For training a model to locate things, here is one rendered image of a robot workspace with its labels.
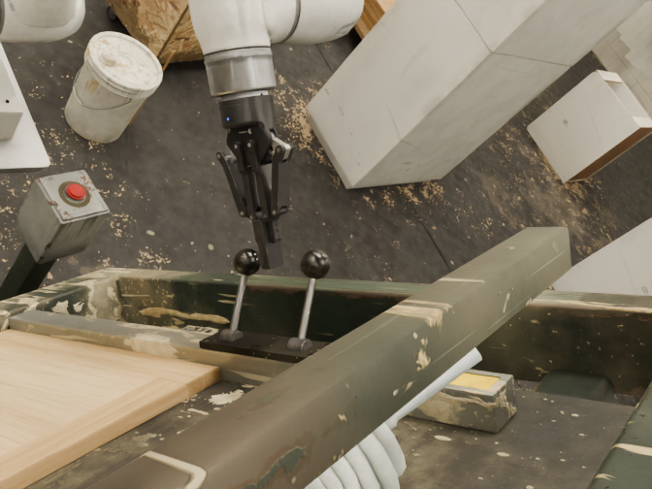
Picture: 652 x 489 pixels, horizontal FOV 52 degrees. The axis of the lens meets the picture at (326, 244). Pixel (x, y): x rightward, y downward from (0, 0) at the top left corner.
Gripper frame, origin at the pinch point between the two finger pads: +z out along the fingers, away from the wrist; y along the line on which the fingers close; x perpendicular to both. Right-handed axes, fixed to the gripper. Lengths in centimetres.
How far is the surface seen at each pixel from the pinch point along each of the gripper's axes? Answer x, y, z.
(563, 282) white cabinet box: -355, 88, 116
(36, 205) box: -6, 72, -6
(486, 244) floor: -315, 120, 80
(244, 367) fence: 12.4, -4.3, 13.1
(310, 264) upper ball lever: 6.4, -12.7, 1.0
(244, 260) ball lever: 6.2, -0.9, 0.9
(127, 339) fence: 12.4, 20.1, 11.8
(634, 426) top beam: 25, -54, 6
